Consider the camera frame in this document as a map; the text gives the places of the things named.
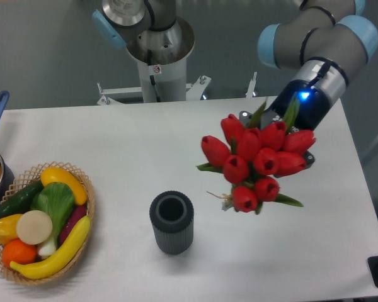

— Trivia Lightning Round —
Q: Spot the dark green cucumber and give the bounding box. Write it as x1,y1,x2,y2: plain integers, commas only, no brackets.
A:
0,181,43,219

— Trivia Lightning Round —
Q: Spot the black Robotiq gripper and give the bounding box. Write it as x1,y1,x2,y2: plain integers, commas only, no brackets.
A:
239,79,336,169

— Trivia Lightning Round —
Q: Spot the beige round disc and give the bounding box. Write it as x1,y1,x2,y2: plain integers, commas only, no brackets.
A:
16,210,53,245

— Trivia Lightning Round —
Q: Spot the purple sweet potato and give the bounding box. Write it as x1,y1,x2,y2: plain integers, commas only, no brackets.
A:
58,205,86,246

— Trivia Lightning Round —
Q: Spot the dark grey ribbed vase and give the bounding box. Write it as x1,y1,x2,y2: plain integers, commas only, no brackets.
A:
149,191,194,255

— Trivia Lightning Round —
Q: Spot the yellow squash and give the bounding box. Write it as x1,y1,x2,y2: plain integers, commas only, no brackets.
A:
40,166,88,206

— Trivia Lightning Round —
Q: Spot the green bok choy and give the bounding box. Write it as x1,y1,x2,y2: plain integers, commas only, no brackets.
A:
30,182,74,259

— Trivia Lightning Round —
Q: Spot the yellow bell pepper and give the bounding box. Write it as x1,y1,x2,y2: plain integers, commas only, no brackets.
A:
0,214,23,245

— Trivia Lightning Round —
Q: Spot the orange fruit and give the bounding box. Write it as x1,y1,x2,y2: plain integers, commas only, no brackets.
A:
2,239,37,269

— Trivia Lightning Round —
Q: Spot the red tulip bouquet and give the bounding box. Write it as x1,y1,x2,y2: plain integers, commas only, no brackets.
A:
197,96,316,215

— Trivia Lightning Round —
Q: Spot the yellow banana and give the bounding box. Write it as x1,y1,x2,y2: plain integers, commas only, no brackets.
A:
10,216,91,280

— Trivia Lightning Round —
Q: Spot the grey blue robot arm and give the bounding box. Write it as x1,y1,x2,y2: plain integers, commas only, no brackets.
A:
92,1,378,132

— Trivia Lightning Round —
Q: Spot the woven wicker basket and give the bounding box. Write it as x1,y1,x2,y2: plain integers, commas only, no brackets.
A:
0,162,95,286

